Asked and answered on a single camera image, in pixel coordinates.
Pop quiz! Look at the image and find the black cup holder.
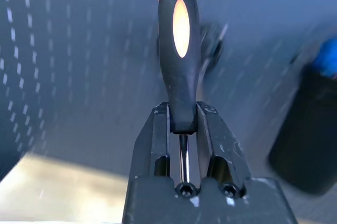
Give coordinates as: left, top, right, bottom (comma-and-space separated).
267, 68, 337, 197

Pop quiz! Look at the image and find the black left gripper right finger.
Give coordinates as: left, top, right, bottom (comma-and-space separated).
196, 100, 252, 182

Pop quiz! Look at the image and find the black orange screwdriver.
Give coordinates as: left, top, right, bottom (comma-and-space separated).
157, 0, 202, 185

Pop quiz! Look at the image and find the grey pegboard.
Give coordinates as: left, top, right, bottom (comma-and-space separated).
0, 0, 337, 177

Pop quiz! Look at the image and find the blue marker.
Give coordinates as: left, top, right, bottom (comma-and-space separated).
312, 37, 337, 79

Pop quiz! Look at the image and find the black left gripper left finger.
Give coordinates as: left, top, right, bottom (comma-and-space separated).
131, 101, 172, 178

